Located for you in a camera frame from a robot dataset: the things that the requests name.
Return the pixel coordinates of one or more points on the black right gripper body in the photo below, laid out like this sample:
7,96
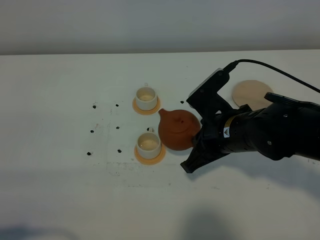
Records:
224,133

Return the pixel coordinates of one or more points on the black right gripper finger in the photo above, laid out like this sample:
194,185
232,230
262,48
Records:
199,157

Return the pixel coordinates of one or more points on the brown clay teapot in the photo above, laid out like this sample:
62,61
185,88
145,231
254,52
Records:
177,128

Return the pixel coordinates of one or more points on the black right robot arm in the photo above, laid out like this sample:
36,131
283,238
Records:
285,128

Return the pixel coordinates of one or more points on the beige round teapot coaster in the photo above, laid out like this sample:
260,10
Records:
251,93

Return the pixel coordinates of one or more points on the orange near cup coaster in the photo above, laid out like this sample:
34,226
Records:
152,161

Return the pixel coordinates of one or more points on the orange cup coaster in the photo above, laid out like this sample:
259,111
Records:
152,161
146,112

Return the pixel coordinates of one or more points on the white near teacup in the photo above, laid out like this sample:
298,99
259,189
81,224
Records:
148,144

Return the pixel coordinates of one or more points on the white teacup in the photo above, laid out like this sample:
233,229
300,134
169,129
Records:
148,144
146,98

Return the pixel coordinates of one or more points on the orange far cup coaster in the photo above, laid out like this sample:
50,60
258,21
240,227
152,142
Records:
146,112

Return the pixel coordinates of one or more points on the white far teacup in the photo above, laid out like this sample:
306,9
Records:
146,98

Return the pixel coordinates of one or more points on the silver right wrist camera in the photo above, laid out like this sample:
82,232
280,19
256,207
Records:
205,98

